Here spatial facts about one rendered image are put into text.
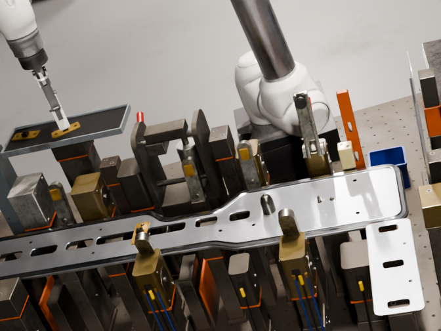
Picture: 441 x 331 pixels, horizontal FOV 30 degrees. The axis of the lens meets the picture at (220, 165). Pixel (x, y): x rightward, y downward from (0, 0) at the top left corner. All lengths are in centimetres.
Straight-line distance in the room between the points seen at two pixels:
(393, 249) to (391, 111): 110
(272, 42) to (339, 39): 274
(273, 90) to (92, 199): 61
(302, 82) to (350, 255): 69
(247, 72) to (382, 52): 230
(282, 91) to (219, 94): 246
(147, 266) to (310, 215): 41
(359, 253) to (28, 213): 93
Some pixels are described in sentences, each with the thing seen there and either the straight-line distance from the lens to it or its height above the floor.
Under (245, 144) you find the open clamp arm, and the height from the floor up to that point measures 111.
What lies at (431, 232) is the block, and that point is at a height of 98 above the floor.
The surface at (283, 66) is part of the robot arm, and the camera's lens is 236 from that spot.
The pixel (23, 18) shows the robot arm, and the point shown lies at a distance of 220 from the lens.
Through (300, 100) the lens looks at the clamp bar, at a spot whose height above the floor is 121.
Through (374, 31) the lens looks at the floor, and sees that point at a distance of 503.
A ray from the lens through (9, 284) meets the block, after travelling 211.
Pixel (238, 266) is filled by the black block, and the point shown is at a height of 99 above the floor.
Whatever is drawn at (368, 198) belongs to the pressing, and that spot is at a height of 100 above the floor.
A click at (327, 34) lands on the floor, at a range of 514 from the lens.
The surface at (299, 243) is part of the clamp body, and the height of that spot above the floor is 104.
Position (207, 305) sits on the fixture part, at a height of 78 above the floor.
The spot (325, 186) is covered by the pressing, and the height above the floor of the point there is 100.
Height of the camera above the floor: 218
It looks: 32 degrees down
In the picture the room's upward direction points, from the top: 19 degrees counter-clockwise
